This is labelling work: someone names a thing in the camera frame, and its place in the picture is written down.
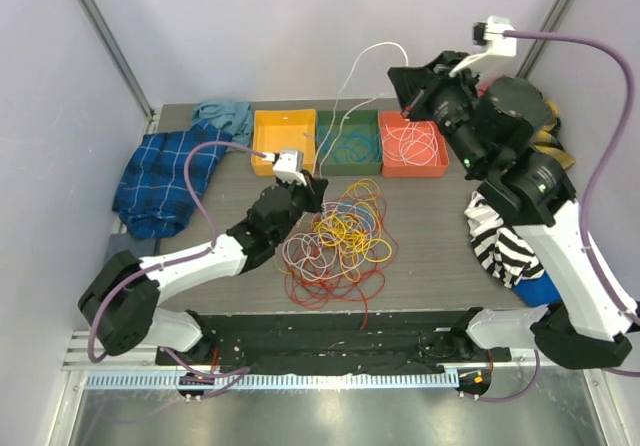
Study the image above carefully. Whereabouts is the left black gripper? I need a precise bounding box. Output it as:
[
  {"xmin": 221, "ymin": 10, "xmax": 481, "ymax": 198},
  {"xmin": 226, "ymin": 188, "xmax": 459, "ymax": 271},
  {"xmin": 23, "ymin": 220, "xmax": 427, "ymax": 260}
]
[{"xmin": 273, "ymin": 170, "xmax": 327, "ymax": 245}]

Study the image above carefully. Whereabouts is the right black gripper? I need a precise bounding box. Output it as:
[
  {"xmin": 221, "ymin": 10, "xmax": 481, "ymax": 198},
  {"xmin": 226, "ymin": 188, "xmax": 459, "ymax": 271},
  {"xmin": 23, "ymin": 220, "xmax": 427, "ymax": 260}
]
[{"xmin": 390, "ymin": 51, "xmax": 490, "ymax": 176}]

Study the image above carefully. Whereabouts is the blue cable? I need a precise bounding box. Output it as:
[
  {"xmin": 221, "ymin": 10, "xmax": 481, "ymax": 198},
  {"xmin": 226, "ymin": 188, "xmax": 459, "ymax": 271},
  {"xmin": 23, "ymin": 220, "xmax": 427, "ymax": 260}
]
[
  {"xmin": 304, "ymin": 120, "xmax": 361, "ymax": 166},
  {"xmin": 347, "ymin": 134, "xmax": 384, "ymax": 165},
  {"xmin": 324, "ymin": 200, "xmax": 376, "ymax": 232},
  {"xmin": 339, "ymin": 128, "xmax": 382, "ymax": 166}
]

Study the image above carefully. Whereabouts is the short white cable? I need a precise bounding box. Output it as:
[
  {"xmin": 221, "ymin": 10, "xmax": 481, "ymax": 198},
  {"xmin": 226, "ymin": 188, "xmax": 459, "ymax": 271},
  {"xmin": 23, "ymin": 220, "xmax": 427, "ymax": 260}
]
[
  {"xmin": 383, "ymin": 118, "xmax": 436, "ymax": 160},
  {"xmin": 397, "ymin": 118, "xmax": 441, "ymax": 167}
]

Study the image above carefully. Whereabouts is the yellow plastic bin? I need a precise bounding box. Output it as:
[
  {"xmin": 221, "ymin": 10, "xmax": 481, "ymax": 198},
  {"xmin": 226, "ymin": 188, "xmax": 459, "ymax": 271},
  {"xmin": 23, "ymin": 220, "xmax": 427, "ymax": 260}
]
[{"xmin": 252, "ymin": 109, "xmax": 317, "ymax": 171}]

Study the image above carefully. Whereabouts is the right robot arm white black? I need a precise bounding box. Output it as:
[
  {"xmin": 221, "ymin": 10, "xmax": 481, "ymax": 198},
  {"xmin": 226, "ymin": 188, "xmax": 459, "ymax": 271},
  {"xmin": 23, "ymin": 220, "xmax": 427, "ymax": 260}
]
[{"xmin": 387, "ymin": 51, "xmax": 638, "ymax": 370}]

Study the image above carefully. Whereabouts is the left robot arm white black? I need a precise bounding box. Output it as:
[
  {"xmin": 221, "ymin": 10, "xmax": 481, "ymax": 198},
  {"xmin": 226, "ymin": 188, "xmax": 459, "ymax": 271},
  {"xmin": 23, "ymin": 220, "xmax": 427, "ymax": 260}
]
[{"xmin": 78, "ymin": 173, "xmax": 329, "ymax": 365}]

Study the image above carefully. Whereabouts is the green plastic bin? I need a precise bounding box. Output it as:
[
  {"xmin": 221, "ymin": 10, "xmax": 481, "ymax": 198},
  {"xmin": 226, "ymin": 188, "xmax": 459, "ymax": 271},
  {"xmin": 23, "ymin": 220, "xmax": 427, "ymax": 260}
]
[{"xmin": 315, "ymin": 110, "xmax": 382, "ymax": 176}]

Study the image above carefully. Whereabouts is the red plastic bin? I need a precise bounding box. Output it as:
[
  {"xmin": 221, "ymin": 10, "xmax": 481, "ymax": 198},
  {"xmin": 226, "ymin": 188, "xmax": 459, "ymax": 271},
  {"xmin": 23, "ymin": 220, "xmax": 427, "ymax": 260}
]
[{"xmin": 378, "ymin": 111, "xmax": 450, "ymax": 178}]

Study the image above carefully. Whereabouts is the light blue cloth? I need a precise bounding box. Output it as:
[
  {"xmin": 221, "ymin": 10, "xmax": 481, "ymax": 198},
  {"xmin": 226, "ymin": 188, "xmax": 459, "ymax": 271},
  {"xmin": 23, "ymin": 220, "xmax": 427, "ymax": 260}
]
[{"xmin": 190, "ymin": 100, "xmax": 254, "ymax": 147}]

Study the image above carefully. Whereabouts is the yellow plaid shirt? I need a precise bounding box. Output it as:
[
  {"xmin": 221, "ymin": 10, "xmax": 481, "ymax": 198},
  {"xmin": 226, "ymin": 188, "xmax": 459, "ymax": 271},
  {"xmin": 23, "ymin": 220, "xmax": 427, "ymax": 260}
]
[{"xmin": 531, "ymin": 99, "xmax": 576, "ymax": 170}]

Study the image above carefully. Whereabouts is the blue plaid cloth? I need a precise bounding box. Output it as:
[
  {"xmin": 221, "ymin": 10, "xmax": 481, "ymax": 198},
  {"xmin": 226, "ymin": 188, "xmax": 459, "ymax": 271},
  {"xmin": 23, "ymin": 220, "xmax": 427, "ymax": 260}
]
[{"xmin": 112, "ymin": 121, "xmax": 232, "ymax": 240}]

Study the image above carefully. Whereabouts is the grey folded cloth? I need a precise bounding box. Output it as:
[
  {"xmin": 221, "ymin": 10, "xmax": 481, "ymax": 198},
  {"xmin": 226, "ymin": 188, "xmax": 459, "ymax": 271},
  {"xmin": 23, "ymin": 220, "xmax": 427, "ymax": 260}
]
[{"xmin": 103, "ymin": 232, "xmax": 159, "ymax": 264}]

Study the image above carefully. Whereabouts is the black white striped cloth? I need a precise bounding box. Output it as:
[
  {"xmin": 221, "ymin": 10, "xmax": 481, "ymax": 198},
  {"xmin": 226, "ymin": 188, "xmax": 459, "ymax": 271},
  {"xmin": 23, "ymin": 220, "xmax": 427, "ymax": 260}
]
[{"xmin": 464, "ymin": 191, "xmax": 545, "ymax": 289}]

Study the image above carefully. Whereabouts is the bright blue cloth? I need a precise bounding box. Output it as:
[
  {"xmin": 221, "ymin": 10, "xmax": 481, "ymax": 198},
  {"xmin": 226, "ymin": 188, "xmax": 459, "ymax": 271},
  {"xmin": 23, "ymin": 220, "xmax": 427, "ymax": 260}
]
[{"xmin": 512, "ymin": 273, "xmax": 561, "ymax": 307}]

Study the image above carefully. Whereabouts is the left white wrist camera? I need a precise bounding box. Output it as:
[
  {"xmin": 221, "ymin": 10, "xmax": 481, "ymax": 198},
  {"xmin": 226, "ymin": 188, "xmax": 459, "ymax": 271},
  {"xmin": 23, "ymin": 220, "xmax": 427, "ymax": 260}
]
[{"xmin": 262, "ymin": 149, "xmax": 307, "ymax": 186}]

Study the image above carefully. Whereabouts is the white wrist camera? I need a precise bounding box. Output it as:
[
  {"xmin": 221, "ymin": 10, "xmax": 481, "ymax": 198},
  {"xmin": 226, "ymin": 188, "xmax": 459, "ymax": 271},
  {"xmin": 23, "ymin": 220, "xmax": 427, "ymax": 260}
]
[
  {"xmin": 449, "ymin": 15, "xmax": 517, "ymax": 77},
  {"xmin": 262, "ymin": 149, "xmax": 307, "ymax": 186}
]

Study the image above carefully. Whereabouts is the yellow cable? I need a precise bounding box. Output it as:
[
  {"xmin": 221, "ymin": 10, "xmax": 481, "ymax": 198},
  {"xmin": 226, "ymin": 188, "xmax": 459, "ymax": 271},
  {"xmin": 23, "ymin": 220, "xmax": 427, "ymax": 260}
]
[{"xmin": 312, "ymin": 178, "xmax": 394, "ymax": 267}]

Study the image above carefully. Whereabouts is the orange cable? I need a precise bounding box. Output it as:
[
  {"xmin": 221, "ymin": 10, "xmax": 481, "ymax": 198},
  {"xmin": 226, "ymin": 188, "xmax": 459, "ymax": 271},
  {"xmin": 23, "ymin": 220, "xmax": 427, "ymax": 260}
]
[{"xmin": 284, "ymin": 178, "xmax": 389, "ymax": 277}]

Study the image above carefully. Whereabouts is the red cable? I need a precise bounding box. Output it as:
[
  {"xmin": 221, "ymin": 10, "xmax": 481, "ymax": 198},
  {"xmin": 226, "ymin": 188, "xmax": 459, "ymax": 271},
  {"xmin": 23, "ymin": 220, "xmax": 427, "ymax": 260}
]
[{"xmin": 283, "ymin": 185, "xmax": 401, "ymax": 331}]

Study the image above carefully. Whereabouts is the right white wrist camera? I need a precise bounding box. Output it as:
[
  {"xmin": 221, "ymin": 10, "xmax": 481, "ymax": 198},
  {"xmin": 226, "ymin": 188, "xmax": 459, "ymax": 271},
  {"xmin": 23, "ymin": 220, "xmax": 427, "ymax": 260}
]
[{"xmin": 449, "ymin": 15, "xmax": 517, "ymax": 77}]

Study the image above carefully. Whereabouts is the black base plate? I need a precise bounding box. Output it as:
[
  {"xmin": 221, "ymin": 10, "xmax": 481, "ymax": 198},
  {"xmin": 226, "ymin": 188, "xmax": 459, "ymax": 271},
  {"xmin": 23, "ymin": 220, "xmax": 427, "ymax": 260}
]
[{"xmin": 179, "ymin": 310, "xmax": 512, "ymax": 376}]

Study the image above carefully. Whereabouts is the slotted cable duct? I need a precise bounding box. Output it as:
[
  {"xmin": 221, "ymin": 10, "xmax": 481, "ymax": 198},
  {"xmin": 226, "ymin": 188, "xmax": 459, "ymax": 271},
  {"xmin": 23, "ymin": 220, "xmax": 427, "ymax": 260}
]
[{"xmin": 84, "ymin": 370, "xmax": 459, "ymax": 391}]

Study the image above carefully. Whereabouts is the right aluminium frame post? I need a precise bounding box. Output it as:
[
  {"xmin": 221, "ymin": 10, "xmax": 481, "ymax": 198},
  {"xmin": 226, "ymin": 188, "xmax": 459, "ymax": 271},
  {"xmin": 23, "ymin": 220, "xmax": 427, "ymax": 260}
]
[{"xmin": 516, "ymin": 0, "xmax": 575, "ymax": 79}]

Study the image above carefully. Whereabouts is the aluminium frame post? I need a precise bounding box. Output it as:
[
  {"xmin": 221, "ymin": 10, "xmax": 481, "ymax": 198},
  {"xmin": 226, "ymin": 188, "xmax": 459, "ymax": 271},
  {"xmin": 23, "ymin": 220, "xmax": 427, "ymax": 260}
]
[
  {"xmin": 516, "ymin": 0, "xmax": 575, "ymax": 79},
  {"xmin": 76, "ymin": 0, "xmax": 155, "ymax": 122}
]

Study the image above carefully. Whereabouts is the left aluminium frame post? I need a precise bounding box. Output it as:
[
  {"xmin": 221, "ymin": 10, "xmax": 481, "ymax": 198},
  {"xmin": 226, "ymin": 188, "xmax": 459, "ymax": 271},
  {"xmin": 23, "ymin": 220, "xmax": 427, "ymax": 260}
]
[{"xmin": 76, "ymin": 0, "xmax": 155, "ymax": 122}]

